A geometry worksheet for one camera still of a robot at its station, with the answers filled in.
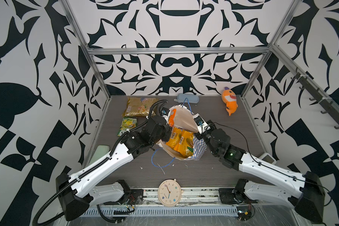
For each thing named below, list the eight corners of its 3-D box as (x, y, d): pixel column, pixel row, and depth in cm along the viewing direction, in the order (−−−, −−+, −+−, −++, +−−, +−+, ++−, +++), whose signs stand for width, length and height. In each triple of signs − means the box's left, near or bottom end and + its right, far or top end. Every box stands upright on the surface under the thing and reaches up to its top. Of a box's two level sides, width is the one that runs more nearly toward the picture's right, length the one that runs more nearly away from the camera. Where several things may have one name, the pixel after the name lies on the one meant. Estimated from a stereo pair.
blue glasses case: (174, 103, 118) (174, 100, 116) (173, 96, 123) (173, 93, 121) (199, 103, 118) (199, 100, 116) (197, 96, 124) (198, 93, 121)
